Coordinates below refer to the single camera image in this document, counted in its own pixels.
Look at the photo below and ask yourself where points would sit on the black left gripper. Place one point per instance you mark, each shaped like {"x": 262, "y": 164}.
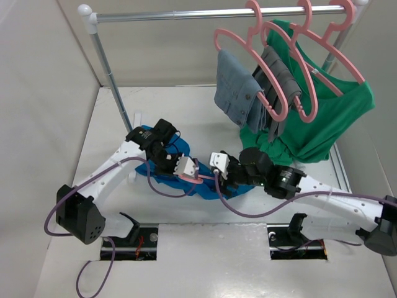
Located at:
{"x": 170, "y": 172}

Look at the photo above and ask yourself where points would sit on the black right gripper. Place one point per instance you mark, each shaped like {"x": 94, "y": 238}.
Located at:
{"x": 226, "y": 181}

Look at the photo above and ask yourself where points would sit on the blue t shirt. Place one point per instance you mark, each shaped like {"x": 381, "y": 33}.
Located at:
{"x": 206, "y": 189}

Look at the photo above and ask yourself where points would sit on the pink plastic hanger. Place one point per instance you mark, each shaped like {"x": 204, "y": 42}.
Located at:
{"x": 198, "y": 180}

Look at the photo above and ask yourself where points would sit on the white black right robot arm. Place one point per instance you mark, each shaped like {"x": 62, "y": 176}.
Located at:
{"x": 354, "y": 218}

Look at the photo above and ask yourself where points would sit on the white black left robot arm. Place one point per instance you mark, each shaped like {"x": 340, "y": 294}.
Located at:
{"x": 78, "y": 208}

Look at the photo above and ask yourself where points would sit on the green t shirt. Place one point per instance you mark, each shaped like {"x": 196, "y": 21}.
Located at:
{"x": 311, "y": 142}

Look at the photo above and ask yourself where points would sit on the pink hanger with green shirt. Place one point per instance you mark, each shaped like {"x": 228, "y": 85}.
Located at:
{"x": 334, "y": 34}

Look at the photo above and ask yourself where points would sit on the folded blue denim jeans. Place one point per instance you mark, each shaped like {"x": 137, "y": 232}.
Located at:
{"x": 236, "y": 93}

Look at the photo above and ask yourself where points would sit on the grey folded garment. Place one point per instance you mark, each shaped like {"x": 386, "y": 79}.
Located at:
{"x": 289, "y": 87}

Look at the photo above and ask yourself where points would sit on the silver white clothes rack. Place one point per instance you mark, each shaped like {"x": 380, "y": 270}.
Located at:
{"x": 267, "y": 19}

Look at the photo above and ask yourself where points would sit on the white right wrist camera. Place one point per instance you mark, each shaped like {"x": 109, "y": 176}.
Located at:
{"x": 219, "y": 161}

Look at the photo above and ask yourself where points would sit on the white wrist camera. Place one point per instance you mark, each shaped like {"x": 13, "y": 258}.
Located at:
{"x": 219, "y": 161}
{"x": 185, "y": 166}

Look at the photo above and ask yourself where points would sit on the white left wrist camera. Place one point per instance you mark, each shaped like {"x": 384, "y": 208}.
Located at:
{"x": 185, "y": 166}

